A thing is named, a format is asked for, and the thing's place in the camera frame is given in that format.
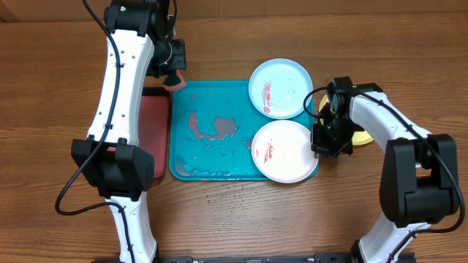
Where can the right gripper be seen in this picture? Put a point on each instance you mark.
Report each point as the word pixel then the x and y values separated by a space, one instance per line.
pixel 326 147

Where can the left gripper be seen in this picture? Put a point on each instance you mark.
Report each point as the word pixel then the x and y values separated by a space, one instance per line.
pixel 180 48

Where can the dark green sponge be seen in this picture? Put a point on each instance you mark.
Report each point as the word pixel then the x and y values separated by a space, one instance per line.
pixel 174 81

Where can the yellow-green plate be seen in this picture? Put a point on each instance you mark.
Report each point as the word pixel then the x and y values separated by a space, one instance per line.
pixel 359 137

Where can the white pink plate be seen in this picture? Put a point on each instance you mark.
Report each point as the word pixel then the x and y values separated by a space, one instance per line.
pixel 281 150

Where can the light blue plate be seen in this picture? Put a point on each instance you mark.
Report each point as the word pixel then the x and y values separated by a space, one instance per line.
pixel 278 88

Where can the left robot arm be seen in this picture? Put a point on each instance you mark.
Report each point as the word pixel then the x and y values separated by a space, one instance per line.
pixel 140 43

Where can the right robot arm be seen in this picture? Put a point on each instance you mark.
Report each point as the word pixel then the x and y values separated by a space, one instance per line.
pixel 419 191

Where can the black tray with red mat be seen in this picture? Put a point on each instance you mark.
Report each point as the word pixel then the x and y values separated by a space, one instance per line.
pixel 153 126

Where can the teal plastic tray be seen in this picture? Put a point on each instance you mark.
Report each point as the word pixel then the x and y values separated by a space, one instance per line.
pixel 212 127

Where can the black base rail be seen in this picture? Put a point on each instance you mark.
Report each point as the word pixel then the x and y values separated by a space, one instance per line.
pixel 252 259

